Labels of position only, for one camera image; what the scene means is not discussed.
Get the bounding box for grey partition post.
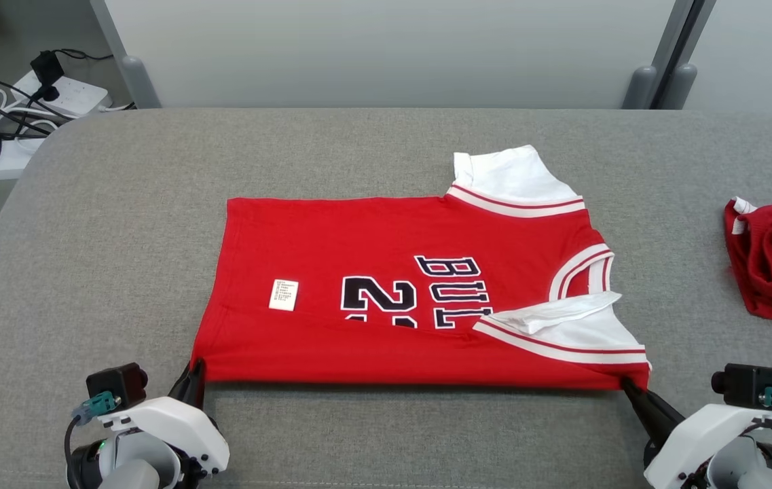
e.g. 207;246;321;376
90;0;161;109
622;0;695;109
657;0;718;109

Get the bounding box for white extension socket box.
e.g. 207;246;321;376
0;136;45;182

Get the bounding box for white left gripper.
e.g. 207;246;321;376
97;360;230;476

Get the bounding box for black power adapter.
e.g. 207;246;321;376
31;51;66;103

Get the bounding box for red Bulls jersey white sleeves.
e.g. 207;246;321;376
190;145;651;391

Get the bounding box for red shorts white stripe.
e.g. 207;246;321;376
724;197;772;325

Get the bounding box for wide white partition panel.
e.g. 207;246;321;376
104;0;678;109

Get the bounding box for white power strip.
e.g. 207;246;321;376
12;71;113;120

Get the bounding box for narrow white partition panel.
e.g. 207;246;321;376
684;0;772;126

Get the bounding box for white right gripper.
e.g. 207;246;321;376
620;377;763;489

